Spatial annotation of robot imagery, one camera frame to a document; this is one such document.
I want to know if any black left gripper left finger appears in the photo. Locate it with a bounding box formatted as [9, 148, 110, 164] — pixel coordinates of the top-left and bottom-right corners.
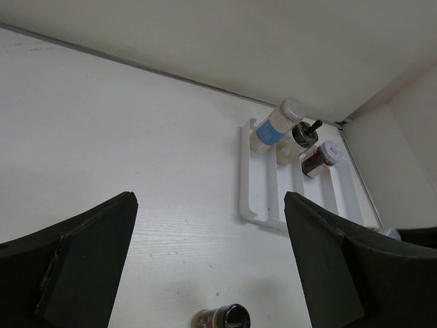
[1, 192, 139, 327]

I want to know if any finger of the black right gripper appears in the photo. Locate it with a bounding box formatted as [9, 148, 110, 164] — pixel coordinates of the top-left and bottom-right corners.
[398, 227, 437, 247]

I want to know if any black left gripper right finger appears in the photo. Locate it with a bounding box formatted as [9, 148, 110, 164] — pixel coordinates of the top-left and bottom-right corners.
[284, 192, 436, 327]

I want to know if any small black cap pepper jar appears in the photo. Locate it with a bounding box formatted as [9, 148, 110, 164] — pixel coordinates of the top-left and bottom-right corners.
[191, 303, 251, 328]

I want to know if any white lid brown spice jar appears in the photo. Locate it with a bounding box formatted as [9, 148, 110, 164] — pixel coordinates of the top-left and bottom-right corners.
[301, 140, 343, 178]

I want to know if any black cap beige spice jar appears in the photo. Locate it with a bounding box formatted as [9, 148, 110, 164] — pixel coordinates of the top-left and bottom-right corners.
[276, 120, 323, 167]

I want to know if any tall blue label spice bottle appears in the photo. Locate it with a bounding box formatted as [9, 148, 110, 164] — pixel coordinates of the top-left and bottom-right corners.
[250, 97, 307, 154]

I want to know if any white plastic organizer tray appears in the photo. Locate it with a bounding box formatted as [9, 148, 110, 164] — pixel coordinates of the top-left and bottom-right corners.
[239, 118, 381, 231]

